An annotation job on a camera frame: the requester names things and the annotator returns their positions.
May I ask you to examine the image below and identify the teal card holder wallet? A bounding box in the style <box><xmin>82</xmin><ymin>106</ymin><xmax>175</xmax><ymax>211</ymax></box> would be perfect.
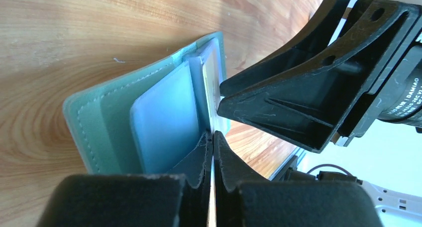
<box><xmin>63</xmin><ymin>31</ymin><xmax>230</xmax><ymax>175</ymax></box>

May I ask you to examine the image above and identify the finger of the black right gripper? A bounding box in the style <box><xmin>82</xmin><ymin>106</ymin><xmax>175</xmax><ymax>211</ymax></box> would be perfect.
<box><xmin>220</xmin><ymin>0</ymin><xmax>350</xmax><ymax>97</ymax></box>
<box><xmin>216</xmin><ymin>0</ymin><xmax>411</xmax><ymax>154</ymax></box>

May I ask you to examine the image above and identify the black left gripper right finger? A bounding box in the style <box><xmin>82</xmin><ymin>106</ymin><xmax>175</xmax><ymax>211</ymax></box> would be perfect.
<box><xmin>213</xmin><ymin>131</ymin><xmax>382</xmax><ymax>227</ymax></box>

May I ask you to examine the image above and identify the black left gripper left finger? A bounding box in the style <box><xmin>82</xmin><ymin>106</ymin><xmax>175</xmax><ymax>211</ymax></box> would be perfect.
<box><xmin>37</xmin><ymin>131</ymin><xmax>213</xmax><ymax>227</ymax></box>

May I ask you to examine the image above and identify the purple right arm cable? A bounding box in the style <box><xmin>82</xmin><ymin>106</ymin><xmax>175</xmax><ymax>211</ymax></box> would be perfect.
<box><xmin>307</xmin><ymin>163</ymin><xmax>355</xmax><ymax>178</ymax></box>

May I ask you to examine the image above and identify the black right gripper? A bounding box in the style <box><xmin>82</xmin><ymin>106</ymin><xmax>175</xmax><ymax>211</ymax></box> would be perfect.
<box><xmin>332</xmin><ymin>0</ymin><xmax>422</xmax><ymax>146</ymax></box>

